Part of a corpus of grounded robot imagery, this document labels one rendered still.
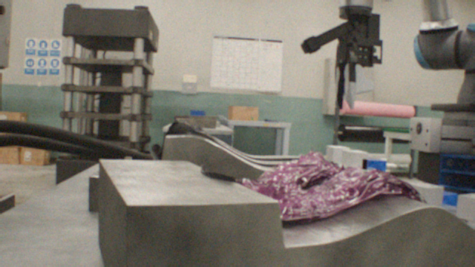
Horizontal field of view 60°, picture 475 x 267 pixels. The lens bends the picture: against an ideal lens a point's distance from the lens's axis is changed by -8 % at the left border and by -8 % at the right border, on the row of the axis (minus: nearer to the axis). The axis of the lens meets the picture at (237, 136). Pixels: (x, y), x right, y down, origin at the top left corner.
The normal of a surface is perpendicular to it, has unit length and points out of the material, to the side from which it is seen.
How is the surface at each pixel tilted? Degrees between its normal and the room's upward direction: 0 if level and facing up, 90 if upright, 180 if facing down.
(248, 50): 90
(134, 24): 90
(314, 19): 90
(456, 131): 90
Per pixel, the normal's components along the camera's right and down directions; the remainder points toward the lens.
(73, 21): 0.09, 0.05
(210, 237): 0.37, 0.07
